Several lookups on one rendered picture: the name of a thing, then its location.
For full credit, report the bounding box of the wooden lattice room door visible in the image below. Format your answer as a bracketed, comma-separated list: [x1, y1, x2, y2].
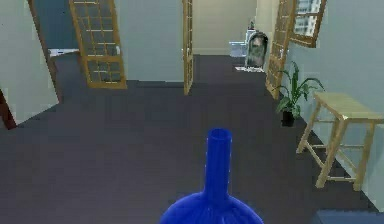
[181, 0, 195, 96]
[68, 0, 128, 90]
[265, 0, 295, 101]

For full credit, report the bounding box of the green potted house plant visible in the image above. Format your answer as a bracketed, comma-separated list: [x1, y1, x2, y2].
[275, 60, 325, 128]

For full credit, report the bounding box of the light wooden side table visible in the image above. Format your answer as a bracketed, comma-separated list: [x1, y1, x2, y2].
[296, 91, 384, 192]

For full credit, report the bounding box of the pale blue box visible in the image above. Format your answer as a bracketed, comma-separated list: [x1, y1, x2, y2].
[228, 40, 248, 58]

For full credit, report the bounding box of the wooden framed window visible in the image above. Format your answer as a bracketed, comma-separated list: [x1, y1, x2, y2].
[288, 0, 328, 49]

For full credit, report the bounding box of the blue long-necked vase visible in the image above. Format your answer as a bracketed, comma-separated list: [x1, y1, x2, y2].
[159, 127, 265, 224]

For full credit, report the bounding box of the dark red wooden furniture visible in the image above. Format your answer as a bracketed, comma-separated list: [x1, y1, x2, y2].
[0, 88, 18, 131]

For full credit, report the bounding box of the white table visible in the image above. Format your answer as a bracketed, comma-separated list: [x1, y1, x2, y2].
[48, 47, 81, 58]

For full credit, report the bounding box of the dark blue cushion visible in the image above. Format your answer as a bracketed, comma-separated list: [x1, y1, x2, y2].
[315, 209, 384, 224]

